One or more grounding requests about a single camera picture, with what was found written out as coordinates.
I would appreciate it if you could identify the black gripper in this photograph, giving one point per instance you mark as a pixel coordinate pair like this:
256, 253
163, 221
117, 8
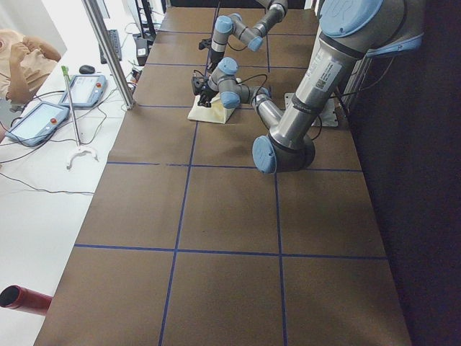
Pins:
206, 94
215, 57

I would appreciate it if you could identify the cream long-sleeve cat shirt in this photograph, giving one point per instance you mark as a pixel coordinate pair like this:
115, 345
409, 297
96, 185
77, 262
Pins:
212, 111

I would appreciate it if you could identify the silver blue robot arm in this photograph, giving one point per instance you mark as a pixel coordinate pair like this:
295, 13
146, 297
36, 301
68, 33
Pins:
349, 31
252, 37

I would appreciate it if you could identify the black keyboard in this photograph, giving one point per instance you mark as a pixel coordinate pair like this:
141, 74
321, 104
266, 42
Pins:
115, 41

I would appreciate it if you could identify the far blue teach pendant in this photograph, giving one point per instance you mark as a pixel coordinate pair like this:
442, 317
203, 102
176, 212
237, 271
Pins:
86, 90

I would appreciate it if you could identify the blue teach pendant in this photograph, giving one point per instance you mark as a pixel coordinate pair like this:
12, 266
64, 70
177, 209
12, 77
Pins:
86, 90
38, 125

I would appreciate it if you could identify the black computer mouse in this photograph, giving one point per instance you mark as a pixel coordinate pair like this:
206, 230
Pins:
87, 69

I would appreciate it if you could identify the white reacher stick green tip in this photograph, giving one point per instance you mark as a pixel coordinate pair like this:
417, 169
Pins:
80, 149

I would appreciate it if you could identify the near blue teach pendant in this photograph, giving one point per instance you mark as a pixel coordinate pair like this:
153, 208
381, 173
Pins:
38, 125

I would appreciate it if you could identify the seated person in beige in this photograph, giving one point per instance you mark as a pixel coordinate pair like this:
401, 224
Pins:
26, 63

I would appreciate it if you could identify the red cylinder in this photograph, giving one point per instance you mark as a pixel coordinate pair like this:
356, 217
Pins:
23, 299

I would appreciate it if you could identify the aluminium frame post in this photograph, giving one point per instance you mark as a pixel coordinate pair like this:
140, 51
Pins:
102, 36

